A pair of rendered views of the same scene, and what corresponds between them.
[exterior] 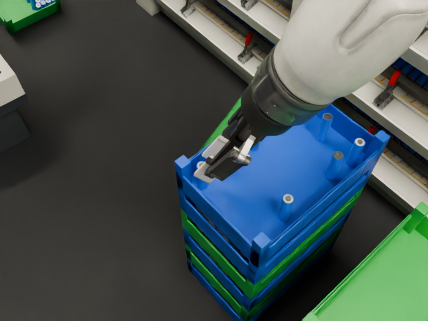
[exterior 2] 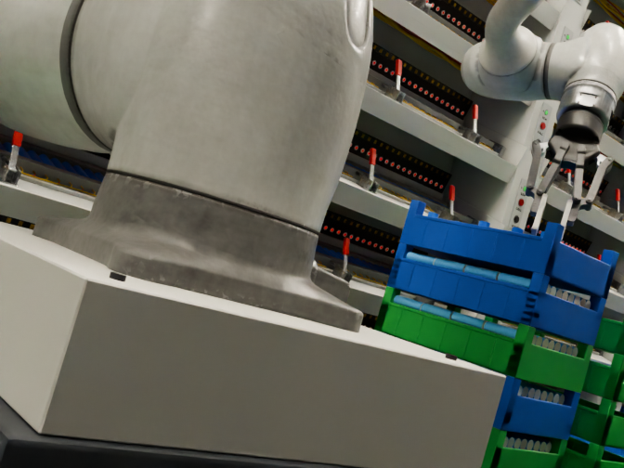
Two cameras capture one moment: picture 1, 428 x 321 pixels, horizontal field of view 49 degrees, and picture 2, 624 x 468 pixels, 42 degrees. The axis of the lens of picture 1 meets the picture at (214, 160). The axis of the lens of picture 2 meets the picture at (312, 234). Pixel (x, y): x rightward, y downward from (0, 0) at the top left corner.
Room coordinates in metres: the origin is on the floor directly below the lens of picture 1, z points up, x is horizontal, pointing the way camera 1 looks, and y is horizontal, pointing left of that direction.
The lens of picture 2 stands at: (0.76, 1.27, 0.30)
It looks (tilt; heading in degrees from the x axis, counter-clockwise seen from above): 3 degrees up; 270
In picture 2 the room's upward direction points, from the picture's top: 16 degrees clockwise
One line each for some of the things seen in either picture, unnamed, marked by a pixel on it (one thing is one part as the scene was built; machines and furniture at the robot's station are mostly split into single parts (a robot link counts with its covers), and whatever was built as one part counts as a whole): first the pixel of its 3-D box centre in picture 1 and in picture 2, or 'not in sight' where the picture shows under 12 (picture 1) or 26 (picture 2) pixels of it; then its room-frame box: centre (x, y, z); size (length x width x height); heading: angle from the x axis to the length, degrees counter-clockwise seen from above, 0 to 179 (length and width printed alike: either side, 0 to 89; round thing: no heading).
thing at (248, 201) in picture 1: (281, 162); (505, 247); (0.44, -0.11, 0.44); 0.30 x 0.20 x 0.08; 131
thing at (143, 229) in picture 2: not in sight; (226, 250); (0.82, 0.69, 0.30); 0.22 x 0.18 x 0.06; 36
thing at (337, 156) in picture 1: (334, 165); not in sight; (0.43, -0.20, 0.44); 0.02 x 0.02 x 0.06
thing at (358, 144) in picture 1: (355, 152); not in sight; (0.46, -0.24, 0.44); 0.02 x 0.02 x 0.06
